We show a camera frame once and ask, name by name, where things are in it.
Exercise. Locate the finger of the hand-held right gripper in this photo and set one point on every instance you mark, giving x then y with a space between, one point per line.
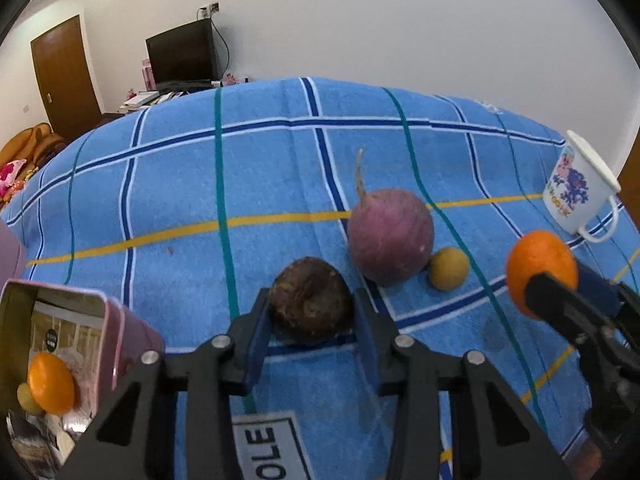
597 287
555 300

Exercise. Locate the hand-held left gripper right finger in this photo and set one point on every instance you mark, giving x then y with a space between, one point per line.
362 342

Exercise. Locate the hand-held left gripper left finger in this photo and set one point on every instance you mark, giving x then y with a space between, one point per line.
257 345

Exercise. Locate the large orange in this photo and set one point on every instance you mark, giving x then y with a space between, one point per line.
540 255

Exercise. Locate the pink tin box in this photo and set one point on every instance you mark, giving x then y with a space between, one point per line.
135 340

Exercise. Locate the small orange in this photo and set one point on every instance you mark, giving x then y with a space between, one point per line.
50 382

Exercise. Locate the person's right hand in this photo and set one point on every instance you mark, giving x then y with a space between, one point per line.
591 452

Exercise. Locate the white printed enamel mug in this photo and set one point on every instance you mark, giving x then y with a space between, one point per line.
575 195

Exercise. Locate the yellow-brown longan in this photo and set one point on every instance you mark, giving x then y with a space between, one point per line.
27 401
449 270

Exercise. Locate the purple round radish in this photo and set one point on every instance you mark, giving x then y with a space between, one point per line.
390 235

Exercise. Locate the brown wooden panel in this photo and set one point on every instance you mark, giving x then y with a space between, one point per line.
631 175

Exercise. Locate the blue plaid blanket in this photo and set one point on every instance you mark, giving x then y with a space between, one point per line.
200 185

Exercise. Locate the pink tin lid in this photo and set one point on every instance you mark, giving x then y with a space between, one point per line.
11 255

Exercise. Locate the pink carton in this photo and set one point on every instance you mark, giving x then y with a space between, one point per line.
147 75

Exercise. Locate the pink floral cushion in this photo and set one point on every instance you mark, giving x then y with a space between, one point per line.
12 175

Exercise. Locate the black television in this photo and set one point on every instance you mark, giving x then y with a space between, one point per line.
182 55

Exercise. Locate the orange-brown sofa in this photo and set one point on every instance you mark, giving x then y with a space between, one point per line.
35 140

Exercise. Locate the brown wooden door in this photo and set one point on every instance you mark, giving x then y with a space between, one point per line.
65 75

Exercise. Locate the wall power outlet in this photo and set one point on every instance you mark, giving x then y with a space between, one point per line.
210 9

